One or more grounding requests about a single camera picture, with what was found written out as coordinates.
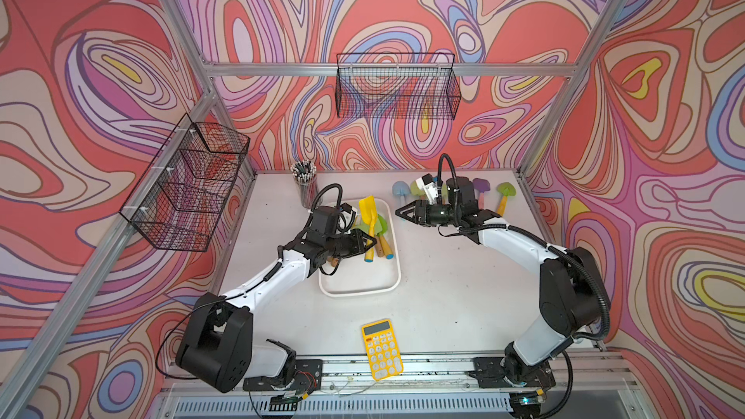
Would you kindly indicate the purple shovel pink handle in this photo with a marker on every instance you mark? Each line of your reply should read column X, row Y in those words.
column 482, row 187

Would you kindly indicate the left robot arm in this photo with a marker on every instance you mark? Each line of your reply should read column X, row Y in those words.
column 218, row 345

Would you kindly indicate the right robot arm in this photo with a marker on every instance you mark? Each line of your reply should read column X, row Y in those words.
column 573, row 301

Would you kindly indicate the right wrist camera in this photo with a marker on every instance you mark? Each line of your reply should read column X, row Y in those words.
column 429, row 188

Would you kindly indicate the pencil cup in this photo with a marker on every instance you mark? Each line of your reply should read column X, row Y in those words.
column 304, row 174

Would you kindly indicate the black wire basket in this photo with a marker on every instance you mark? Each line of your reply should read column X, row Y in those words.
column 194, row 174
column 397, row 85

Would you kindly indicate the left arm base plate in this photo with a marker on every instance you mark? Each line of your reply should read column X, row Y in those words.
column 301, row 377

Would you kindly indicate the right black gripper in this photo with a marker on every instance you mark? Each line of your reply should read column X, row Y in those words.
column 421, row 209

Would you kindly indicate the yellow calculator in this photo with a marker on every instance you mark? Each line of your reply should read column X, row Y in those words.
column 382, row 350

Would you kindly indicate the left black wire basket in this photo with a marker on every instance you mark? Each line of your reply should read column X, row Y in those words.
column 194, row 174

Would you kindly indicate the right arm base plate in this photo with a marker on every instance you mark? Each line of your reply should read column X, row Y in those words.
column 510, row 372

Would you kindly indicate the back black wire basket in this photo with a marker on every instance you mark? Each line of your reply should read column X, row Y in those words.
column 397, row 85

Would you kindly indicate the green shovel yellow handle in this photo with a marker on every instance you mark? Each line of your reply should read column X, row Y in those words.
column 506, row 191
column 383, row 248

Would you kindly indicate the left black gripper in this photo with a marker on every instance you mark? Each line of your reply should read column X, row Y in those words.
column 368, row 239

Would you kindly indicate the white storage box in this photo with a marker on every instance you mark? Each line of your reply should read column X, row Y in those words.
column 356, row 277

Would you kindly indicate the light blue shovel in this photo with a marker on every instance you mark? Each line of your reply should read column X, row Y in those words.
column 401, row 191

